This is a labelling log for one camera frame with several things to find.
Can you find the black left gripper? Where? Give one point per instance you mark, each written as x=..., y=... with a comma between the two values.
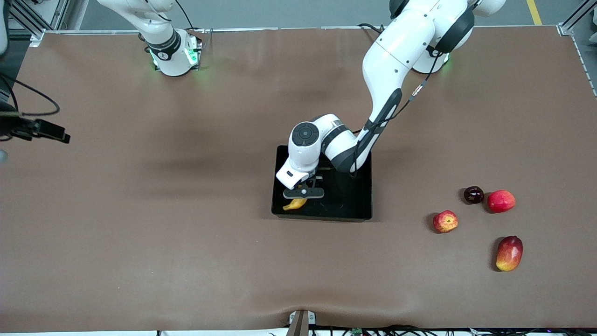
x=319, y=182

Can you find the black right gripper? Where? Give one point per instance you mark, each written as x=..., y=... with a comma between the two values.
x=10, y=126

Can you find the yellow banana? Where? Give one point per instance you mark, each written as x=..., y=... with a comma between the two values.
x=295, y=204

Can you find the black plastic box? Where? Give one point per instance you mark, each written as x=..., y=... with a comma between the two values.
x=350, y=205

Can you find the red yellow apple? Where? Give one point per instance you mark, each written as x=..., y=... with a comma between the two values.
x=445, y=221

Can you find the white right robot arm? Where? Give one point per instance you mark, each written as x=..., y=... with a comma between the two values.
x=172, y=56

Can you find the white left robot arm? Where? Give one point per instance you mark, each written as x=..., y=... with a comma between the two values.
x=396, y=51

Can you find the large table mat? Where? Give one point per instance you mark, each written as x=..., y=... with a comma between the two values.
x=233, y=270

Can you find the dark purple plum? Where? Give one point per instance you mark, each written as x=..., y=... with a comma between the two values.
x=473, y=195

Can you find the red peach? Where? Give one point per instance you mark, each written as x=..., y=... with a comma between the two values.
x=501, y=201

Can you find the red yellow mango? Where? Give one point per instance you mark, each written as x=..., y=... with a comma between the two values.
x=509, y=253

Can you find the aluminium corner profile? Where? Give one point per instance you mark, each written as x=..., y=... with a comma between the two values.
x=566, y=29

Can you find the aluminium frame with black struts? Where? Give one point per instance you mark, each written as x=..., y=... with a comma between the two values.
x=37, y=36

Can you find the grey metal camera mount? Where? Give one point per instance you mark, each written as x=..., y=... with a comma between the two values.
x=301, y=322

